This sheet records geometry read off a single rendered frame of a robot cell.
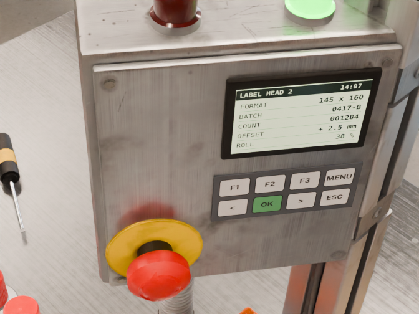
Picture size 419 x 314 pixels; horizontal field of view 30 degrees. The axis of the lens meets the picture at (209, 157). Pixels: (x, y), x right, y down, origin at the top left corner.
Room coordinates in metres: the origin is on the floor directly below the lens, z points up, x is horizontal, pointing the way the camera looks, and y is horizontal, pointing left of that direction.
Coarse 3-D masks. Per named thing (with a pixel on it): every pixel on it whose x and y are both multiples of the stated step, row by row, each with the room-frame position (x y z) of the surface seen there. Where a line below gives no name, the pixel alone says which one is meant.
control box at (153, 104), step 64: (128, 0) 0.34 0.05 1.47; (256, 0) 0.35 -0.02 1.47; (128, 64) 0.30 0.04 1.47; (192, 64) 0.30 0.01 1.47; (256, 64) 0.31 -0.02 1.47; (320, 64) 0.31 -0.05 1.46; (384, 64) 0.32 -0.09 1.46; (128, 128) 0.29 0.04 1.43; (192, 128) 0.30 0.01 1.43; (128, 192) 0.29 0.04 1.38; (192, 192) 0.30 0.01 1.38; (128, 256) 0.29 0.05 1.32; (192, 256) 0.30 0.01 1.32; (256, 256) 0.31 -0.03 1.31; (320, 256) 0.32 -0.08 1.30
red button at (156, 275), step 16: (160, 240) 0.30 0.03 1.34; (144, 256) 0.28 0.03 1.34; (160, 256) 0.28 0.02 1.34; (176, 256) 0.28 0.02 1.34; (128, 272) 0.27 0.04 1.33; (144, 272) 0.27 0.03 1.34; (160, 272) 0.27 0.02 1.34; (176, 272) 0.27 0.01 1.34; (128, 288) 0.27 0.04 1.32; (144, 288) 0.27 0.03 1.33; (160, 288) 0.27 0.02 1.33; (176, 288) 0.27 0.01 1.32
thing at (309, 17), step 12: (288, 0) 0.34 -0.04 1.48; (300, 0) 0.33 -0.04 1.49; (312, 0) 0.33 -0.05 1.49; (324, 0) 0.33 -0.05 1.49; (288, 12) 0.34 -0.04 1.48; (300, 12) 0.33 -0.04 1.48; (312, 12) 0.33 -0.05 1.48; (324, 12) 0.33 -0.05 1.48; (300, 24) 0.33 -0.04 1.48; (312, 24) 0.33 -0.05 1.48; (324, 24) 0.33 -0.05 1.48
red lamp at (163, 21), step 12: (156, 0) 0.32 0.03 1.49; (168, 0) 0.32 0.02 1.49; (180, 0) 0.32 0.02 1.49; (192, 0) 0.32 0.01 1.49; (156, 12) 0.32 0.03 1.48; (168, 12) 0.32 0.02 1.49; (180, 12) 0.32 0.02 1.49; (192, 12) 0.32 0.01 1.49; (156, 24) 0.32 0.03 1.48; (168, 24) 0.32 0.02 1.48; (180, 24) 0.32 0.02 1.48; (192, 24) 0.32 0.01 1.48
